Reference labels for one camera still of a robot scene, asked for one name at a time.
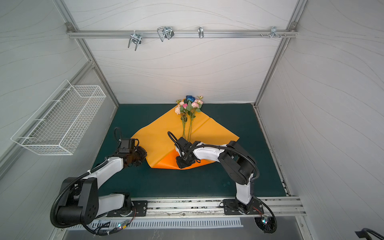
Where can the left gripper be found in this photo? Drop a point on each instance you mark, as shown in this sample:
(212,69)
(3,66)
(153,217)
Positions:
(144,153)

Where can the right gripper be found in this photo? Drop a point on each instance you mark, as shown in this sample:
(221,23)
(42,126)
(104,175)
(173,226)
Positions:
(184,162)

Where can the orange wrapping paper sheet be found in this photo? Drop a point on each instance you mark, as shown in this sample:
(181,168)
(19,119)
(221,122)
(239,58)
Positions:
(160,148)

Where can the dark pink fake flower stem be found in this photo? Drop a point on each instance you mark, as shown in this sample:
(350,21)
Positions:
(189,121)

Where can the peach fake flower stem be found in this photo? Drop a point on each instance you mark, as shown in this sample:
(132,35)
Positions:
(180,109)

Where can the blue fake flower stem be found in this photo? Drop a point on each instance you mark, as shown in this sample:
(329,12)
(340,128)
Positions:
(190,98)

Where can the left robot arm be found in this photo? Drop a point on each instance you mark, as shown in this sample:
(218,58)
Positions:
(79,202)

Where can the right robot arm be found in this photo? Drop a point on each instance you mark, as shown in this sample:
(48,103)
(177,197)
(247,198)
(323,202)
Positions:
(237,163)

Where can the green table mat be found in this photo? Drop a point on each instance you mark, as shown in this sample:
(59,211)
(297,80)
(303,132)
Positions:
(206,181)

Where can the left metal U-bolt clamp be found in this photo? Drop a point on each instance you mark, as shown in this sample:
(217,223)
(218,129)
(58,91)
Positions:
(135,40)

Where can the metal u-bolt clamp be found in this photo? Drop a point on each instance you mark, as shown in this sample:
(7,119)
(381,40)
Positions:
(165,32)
(135,40)

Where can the middle metal U-bolt clamp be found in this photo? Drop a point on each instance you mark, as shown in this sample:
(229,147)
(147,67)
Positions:
(165,32)

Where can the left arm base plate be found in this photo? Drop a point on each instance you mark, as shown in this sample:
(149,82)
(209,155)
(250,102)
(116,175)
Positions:
(130,209)

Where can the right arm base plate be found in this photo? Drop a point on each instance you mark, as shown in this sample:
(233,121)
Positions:
(235,207)

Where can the white slotted cable duct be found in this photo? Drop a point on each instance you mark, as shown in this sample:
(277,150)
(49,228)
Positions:
(181,223)

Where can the white wire basket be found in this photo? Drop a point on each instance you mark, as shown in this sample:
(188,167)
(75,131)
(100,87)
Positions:
(59,124)

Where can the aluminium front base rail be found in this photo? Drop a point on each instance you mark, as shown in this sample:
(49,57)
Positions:
(161,208)

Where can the small metal hook bracket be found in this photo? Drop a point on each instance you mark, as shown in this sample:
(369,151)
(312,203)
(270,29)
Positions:
(201,32)

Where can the aluminium cross rail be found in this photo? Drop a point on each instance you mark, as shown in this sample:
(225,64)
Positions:
(179,34)

